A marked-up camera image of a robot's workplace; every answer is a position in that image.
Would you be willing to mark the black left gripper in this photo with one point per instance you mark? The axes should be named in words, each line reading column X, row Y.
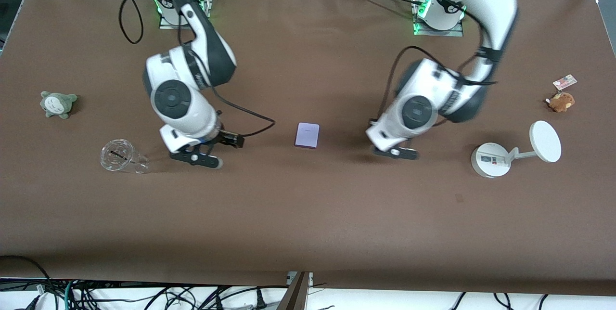
column 372, row 120

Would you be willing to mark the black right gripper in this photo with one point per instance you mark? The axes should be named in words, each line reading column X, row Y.
column 223, row 137

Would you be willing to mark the lavender small card box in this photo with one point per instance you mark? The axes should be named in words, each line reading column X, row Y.
column 307, row 135

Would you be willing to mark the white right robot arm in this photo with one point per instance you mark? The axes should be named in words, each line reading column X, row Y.
column 183, row 103

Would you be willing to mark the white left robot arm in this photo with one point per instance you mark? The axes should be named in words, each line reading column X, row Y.
column 418, row 112

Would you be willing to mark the brown table cover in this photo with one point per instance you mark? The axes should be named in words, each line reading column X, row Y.
column 308, row 213

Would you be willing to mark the clear glass cup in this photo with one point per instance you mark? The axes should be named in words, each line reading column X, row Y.
column 115, row 156

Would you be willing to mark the white round desk lamp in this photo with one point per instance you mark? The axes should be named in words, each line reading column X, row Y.
column 491, row 161

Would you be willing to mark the black power plug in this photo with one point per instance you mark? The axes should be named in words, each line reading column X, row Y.
column 261, row 301

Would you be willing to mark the aluminium profile beam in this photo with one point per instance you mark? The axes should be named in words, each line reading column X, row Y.
column 294, row 295

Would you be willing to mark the grey green plush toy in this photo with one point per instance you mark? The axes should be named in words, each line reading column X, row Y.
column 57, row 104

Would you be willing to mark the brown hamster plush with tag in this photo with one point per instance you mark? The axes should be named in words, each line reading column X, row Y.
column 562, row 102

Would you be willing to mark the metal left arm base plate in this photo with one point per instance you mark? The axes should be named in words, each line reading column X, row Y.
column 435, row 33

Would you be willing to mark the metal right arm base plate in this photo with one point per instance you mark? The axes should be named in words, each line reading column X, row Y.
column 166, row 23

